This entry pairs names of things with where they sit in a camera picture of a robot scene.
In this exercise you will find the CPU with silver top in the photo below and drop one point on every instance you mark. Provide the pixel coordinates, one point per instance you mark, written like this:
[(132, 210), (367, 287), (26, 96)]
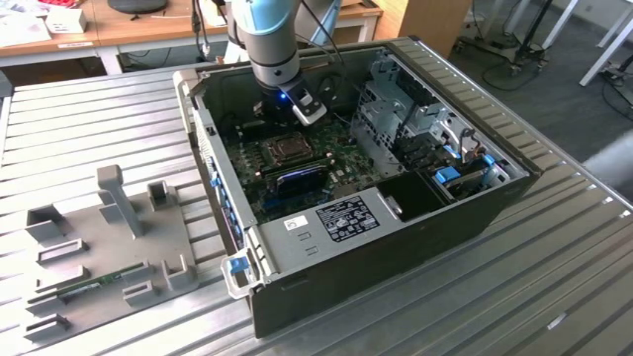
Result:
[(289, 146)]

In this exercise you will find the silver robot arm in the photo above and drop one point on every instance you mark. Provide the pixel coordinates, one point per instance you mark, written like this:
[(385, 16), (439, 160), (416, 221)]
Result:
[(272, 48)]

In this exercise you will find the CPU socket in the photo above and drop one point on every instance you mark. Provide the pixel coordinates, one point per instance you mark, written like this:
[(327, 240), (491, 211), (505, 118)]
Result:
[(296, 161)]

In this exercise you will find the black RAM slot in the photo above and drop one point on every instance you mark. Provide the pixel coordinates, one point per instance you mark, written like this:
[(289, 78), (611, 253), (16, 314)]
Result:
[(296, 164), (296, 170)]

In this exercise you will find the blue expansion slot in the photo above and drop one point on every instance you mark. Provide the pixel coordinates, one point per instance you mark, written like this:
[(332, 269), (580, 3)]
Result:
[(277, 203)]

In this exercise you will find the green motherboard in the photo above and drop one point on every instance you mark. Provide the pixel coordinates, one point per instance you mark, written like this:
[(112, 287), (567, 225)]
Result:
[(345, 163)]

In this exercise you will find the silver drive cage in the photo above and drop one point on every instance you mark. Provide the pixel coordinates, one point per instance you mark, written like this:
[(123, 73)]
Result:
[(380, 111)]

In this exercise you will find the black expansion card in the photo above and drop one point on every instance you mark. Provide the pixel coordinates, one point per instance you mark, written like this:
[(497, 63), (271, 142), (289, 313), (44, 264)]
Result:
[(301, 183)]

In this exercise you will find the wooden desk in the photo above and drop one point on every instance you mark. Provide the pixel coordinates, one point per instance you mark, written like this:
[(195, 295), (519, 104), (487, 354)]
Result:
[(148, 26)]

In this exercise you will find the wooden cabinet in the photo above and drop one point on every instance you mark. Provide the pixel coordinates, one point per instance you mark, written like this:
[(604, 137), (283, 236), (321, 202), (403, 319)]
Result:
[(431, 22)]

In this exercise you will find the black round pad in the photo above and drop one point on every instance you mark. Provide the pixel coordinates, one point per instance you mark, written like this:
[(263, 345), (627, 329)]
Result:
[(136, 5)]

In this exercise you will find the silver power supply unit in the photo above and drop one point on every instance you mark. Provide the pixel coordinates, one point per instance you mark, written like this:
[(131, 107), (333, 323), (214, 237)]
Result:
[(296, 248)]

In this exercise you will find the blue disk carrier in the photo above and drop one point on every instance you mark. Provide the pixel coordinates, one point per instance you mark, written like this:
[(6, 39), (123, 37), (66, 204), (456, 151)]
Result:
[(447, 174)]

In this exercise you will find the blue case latch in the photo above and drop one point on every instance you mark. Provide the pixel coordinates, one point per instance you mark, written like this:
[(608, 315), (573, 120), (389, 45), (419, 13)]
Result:
[(238, 264)]

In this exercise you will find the blue plastic clip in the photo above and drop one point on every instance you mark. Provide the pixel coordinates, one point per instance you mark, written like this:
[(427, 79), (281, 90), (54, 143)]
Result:
[(488, 160)]

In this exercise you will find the white cardboard box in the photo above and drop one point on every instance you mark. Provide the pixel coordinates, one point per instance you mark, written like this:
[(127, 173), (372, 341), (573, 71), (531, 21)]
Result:
[(64, 20)]

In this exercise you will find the open black PC case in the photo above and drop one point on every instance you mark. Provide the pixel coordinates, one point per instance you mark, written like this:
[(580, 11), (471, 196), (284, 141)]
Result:
[(376, 267)]

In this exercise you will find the grey parts rack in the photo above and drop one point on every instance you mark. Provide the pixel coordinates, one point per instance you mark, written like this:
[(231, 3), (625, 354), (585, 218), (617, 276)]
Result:
[(99, 252)]

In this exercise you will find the black wheeled stand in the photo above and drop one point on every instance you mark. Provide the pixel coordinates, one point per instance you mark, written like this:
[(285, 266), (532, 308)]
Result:
[(532, 37)]

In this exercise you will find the white paper stack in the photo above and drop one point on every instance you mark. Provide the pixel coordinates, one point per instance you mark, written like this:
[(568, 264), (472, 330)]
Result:
[(20, 29)]

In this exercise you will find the green RAM stick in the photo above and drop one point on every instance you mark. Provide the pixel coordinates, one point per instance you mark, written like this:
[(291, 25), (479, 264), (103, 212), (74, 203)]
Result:
[(90, 285)]

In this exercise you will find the white tape strip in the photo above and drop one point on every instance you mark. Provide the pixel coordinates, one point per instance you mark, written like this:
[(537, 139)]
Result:
[(556, 322)]

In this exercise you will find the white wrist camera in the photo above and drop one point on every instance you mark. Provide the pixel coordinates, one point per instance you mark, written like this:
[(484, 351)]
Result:
[(307, 105)]

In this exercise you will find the white table frame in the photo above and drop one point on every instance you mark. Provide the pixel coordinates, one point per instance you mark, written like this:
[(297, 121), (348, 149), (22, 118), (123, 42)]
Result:
[(608, 59)]

